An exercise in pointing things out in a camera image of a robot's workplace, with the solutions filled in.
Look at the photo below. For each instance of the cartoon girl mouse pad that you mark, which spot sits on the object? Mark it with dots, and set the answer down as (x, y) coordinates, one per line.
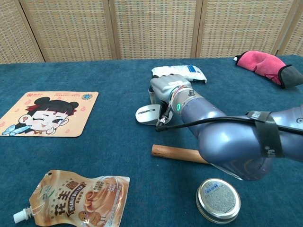
(47, 116)

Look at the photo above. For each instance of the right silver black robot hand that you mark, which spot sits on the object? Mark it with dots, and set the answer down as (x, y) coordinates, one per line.
(165, 84)

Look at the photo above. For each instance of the woven bamboo folding screen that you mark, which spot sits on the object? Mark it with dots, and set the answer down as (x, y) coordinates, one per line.
(151, 28)

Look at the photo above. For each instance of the wooden rolling pin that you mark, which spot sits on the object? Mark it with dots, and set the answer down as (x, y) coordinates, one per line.
(175, 152)

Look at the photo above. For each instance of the round metal tin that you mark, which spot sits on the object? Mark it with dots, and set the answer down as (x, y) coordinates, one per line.
(217, 201)

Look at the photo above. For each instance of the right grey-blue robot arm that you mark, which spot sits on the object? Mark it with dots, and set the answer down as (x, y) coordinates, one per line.
(227, 146)

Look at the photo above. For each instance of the dark blue felt table cover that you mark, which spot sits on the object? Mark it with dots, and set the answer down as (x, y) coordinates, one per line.
(118, 142)

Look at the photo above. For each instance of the white tissue pack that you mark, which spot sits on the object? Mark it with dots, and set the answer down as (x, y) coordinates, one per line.
(187, 71)

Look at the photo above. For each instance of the peanut butter spout pouch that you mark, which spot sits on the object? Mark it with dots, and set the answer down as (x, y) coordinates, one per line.
(82, 201)

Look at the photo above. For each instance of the pink grey cloth mitt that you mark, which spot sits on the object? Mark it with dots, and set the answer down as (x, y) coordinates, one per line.
(260, 63)

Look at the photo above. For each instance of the white computer mouse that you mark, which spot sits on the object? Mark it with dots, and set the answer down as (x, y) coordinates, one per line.
(146, 114)

